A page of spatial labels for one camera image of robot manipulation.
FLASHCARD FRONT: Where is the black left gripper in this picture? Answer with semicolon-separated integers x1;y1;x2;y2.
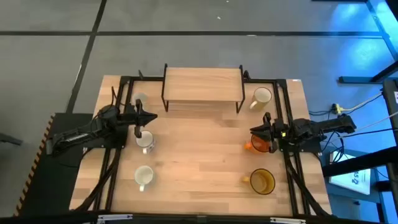
124;98;158;139

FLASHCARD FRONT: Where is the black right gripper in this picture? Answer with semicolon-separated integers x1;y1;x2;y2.
249;111;290;154

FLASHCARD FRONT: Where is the orange mug with dark rim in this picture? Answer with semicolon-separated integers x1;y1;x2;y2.
243;133;272;154

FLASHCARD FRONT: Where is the blue white patterned mug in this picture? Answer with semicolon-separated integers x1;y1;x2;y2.
135;129;156;156

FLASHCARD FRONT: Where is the grey ceramic mug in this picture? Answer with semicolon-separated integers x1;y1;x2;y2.
133;91;149;106

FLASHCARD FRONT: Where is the cream ceramic mug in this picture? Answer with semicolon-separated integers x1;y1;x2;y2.
249;86;273;112

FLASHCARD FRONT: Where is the black equipment at top left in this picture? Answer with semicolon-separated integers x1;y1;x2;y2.
70;70;335;218

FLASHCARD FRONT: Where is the white ceramic mug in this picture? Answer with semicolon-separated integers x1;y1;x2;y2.
134;165;155;192

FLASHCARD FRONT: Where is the wooden shelf with black legs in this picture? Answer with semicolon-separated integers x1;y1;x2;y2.
160;63;246;114

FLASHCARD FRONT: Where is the black metal beam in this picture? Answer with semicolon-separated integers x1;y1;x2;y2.
322;146;398;177

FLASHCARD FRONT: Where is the white printed sign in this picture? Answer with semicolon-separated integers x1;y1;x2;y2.
328;152;373;196

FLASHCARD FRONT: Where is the black floor stand base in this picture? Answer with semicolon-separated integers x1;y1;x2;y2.
338;61;398;85

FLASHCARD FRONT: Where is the black mat with hazard stripe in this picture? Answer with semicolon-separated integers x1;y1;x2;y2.
14;112;94;218

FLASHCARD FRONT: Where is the black equipment rack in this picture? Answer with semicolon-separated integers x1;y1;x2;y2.
381;79;398;224

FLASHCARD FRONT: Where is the black cable bundle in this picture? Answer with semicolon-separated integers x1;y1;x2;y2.
285;154;332;218
74;146;124;212

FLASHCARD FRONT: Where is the silver metal bracket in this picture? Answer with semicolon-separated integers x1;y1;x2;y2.
96;213;134;224
269;217;307;224

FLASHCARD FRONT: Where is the white cable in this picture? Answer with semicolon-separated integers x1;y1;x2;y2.
341;91;384;113
357;111;398;131

